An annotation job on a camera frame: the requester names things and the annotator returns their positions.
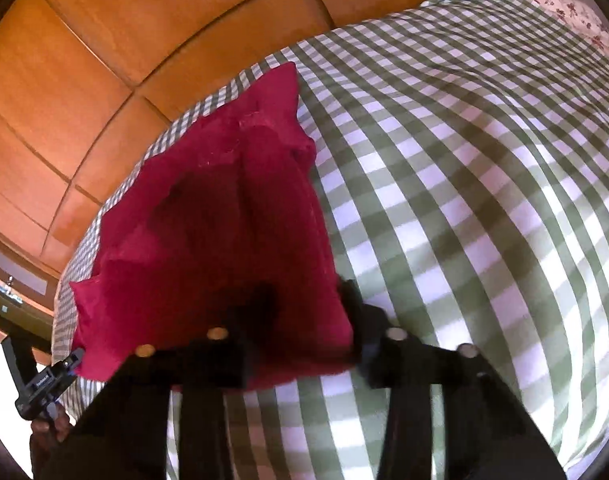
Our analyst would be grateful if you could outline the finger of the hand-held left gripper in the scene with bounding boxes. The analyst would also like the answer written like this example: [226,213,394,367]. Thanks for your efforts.
[1,334,36,390]

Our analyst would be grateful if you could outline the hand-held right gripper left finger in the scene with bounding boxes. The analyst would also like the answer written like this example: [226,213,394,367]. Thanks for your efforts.
[34,284,281,480]

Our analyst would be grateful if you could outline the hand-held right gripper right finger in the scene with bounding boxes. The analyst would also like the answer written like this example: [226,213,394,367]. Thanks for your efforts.
[337,278,568,480]

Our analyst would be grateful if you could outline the dark red pants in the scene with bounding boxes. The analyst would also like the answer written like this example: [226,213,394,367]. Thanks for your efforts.
[69,61,356,392]

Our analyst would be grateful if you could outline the person's left hand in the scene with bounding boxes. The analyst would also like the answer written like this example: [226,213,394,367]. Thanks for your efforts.
[28,406,76,477]

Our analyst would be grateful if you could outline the green checked bedsheet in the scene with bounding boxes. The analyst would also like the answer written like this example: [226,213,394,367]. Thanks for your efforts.
[52,0,609,480]

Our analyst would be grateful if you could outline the wooden wardrobe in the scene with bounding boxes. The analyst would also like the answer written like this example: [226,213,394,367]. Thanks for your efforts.
[0,0,547,366]

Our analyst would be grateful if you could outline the floral bed cover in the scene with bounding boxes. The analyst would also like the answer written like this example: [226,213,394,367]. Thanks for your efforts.
[527,0,609,63]

